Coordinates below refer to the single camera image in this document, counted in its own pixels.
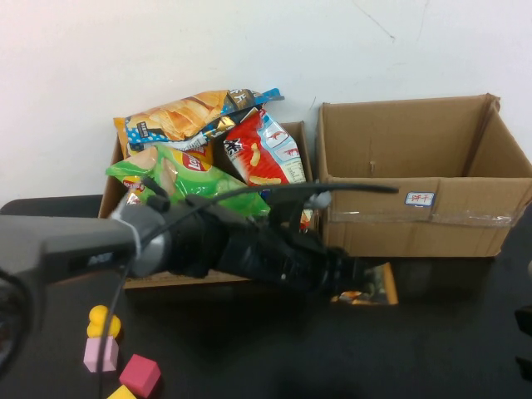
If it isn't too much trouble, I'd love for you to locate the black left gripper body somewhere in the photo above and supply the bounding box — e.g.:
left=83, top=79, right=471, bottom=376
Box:
left=318, top=246, right=367, bottom=298

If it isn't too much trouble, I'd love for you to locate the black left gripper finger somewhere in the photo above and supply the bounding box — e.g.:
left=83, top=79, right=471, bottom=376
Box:
left=352, top=276, right=387, bottom=297
left=351, top=257, right=387, bottom=278

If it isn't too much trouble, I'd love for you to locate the small orange black snack packet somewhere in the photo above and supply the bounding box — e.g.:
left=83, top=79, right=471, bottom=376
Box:
left=330, top=261, right=400, bottom=307

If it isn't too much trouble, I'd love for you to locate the large plain cardboard box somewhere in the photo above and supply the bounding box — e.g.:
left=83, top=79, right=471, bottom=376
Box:
left=316, top=93, right=532, bottom=259

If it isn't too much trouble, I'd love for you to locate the white label on plain box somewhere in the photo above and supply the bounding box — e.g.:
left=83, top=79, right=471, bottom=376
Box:
left=404, top=190, right=435, bottom=208

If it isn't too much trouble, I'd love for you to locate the black table mat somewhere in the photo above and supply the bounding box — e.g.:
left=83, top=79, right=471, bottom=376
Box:
left=0, top=194, right=532, bottom=399

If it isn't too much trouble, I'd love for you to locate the red shrimp stick bag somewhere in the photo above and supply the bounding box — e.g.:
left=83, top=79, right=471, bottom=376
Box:
left=223, top=106, right=313, bottom=230

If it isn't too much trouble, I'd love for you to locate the green Lay's chip bag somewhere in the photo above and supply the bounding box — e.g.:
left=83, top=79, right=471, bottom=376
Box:
left=105, top=144, right=272, bottom=217

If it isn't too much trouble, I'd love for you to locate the yellow Lay's chip bag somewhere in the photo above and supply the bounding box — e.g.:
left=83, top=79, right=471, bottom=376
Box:
left=178, top=140, right=216, bottom=167

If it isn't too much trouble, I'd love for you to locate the orange chip bag blue dotted edge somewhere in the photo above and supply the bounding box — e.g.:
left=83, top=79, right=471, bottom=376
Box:
left=113, top=86, right=287, bottom=145

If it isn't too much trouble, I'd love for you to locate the magenta foam cube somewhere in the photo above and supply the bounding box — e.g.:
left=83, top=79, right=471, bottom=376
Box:
left=119, top=353, right=162, bottom=397

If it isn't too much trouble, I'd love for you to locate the cardboard box with F2 print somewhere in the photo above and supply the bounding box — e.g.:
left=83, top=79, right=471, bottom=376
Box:
left=98, top=120, right=320, bottom=290

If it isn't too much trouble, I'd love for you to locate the yellow rubber duck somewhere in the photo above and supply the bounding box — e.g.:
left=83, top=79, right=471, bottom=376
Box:
left=86, top=304, right=123, bottom=340

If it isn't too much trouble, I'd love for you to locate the yellow foam block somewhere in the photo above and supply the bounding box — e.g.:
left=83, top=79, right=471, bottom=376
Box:
left=106, top=384, right=138, bottom=399

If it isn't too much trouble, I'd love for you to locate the light pink foam cube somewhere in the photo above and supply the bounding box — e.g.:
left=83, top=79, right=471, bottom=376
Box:
left=82, top=335, right=120, bottom=374

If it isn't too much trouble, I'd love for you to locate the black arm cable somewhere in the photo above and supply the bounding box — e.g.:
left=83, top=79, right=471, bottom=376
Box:
left=97, top=181, right=400, bottom=399

